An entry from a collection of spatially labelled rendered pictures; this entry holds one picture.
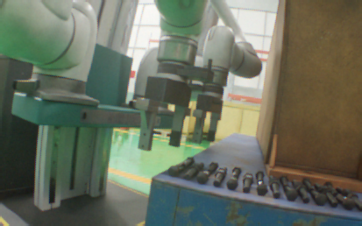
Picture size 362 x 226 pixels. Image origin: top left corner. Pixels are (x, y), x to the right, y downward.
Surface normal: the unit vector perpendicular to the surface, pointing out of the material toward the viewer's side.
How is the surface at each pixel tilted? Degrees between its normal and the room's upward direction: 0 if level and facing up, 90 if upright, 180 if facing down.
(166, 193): 90
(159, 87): 90
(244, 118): 90
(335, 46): 90
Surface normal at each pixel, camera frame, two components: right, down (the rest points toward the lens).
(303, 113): -0.29, -0.04
